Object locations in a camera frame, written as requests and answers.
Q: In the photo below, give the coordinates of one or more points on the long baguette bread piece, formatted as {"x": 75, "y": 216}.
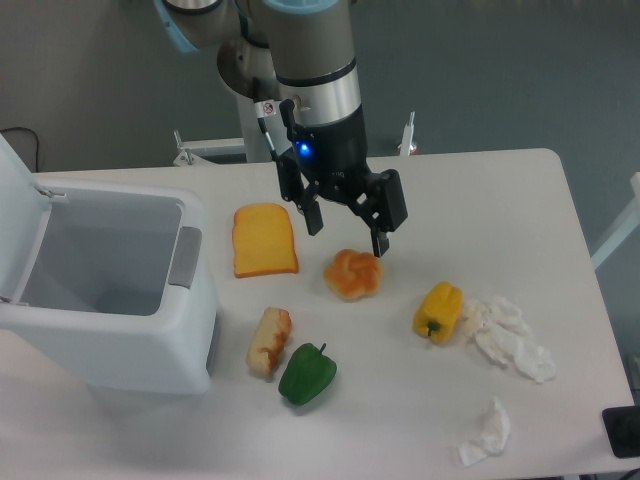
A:
{"x": 268, "y": 341}

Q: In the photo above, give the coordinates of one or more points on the round knotted bread roll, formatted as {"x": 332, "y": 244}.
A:
{"x": 352, "y": 275}

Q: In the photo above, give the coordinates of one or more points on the black device at edge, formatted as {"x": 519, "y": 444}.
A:
{"x": 622, "y": 428}

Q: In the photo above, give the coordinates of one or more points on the white trash bin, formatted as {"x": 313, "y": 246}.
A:
{"x": 121, "y": 294}

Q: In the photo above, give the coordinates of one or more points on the white frame at right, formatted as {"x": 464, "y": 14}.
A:
{"x": 625, "y": 223}

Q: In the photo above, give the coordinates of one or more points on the square toast bread slice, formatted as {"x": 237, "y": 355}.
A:
{"x": 263, "y": 241}

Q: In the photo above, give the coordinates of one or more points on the green bell pepper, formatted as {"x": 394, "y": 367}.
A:
{"x": 308, "y": 373}

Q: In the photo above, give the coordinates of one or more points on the small crumpled white tissue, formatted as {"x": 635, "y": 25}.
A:
{"x": 491, "y": 440}

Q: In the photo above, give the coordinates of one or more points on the large crumpled white tissue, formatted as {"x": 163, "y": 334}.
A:
{"x": 498, "y": 329}

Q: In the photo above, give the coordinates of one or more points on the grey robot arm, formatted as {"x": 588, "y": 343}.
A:
{"x": 296, "y": 62}

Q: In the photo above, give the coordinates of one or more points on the white trash bin lid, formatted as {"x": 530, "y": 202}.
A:
{"x": 25, "y": 211}

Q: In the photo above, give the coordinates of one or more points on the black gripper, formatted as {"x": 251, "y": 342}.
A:
{"x": 330, "y": 161}

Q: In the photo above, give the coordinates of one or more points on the yellow bell pepper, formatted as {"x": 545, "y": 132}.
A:
{"x": 436, "y": 317}

